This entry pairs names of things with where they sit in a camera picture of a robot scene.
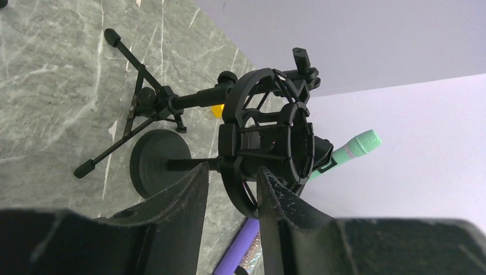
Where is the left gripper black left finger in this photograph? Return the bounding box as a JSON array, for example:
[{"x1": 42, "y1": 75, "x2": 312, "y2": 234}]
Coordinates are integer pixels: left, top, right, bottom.
[{"x1": 1, "y1": 163, "x2": 209, "y2": 274}]

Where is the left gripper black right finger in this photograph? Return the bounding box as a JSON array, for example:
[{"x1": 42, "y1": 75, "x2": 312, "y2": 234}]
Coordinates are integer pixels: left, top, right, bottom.
[{"x1": 257, "y1": 167, "x2": 485, "y2": 274}]

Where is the black shock mount tripod stand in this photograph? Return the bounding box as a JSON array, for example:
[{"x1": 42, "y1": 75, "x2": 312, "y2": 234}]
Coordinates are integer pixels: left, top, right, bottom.
[{"x1": 74, "y1": 29, "x2": 320, "y2": 218}]

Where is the teal toy microphone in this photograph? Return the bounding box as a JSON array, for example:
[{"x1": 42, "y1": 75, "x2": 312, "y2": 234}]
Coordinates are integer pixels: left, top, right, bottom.
[{"x1": 309, "y1": 129, "x2": 382, "y2": 180}]

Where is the glitter silver toy microphone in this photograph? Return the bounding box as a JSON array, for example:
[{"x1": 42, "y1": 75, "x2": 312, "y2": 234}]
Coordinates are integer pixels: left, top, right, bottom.
[{"x1": 235, "y1": 233, "x2": 262, "y2": 274}]

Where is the black round-base clip mic stand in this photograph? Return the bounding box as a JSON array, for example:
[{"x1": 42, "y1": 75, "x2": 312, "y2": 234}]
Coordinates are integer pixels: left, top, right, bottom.
[{"x1": 129, "y1": 129, "x2": 222, "y2": 199}]

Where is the purple toy microphone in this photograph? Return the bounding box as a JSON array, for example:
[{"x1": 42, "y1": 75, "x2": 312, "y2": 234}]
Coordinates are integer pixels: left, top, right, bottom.
[{"x1": 213, "y1": 218, "x2": 260, "y2": 275}]

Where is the yellow cube near teal microphone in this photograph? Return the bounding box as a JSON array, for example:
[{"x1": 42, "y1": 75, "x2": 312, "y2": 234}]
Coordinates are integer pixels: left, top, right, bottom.
[{"x1": 211, "y1": 104, "x2": 224, "y2": 119}]

